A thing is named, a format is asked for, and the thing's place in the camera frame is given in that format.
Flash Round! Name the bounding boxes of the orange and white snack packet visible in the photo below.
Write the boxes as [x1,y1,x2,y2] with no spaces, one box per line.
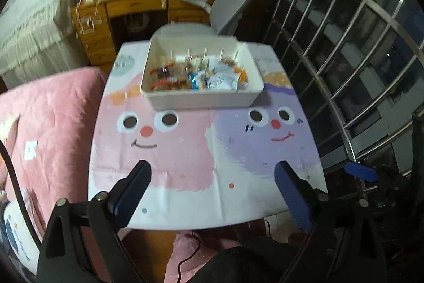
[233,66,248,83]

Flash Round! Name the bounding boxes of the white red-striped snack bag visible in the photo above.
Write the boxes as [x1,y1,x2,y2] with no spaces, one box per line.
[206,60,241,92]

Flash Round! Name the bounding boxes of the blue and white snack packet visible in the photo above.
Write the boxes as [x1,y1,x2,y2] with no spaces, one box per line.
[188,70,208,90]

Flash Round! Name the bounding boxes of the red yellow label snack packet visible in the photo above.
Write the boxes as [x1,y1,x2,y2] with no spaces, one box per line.
[149,63,191,91]

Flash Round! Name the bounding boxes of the cartoon printed table cover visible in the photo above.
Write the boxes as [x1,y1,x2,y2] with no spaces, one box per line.
[89,42,326,230]

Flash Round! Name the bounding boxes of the metal window security bars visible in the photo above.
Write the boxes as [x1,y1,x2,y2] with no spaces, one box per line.
[264,0,423,173]

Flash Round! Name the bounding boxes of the white plastic organizer bin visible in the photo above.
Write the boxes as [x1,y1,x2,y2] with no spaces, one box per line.
[140,35,264,110]

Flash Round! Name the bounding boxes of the white lace-covered bed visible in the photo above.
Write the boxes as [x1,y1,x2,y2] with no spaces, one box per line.
[1,0,89,89]

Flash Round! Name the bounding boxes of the black cable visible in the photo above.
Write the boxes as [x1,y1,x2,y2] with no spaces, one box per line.
[0,138,42,250]

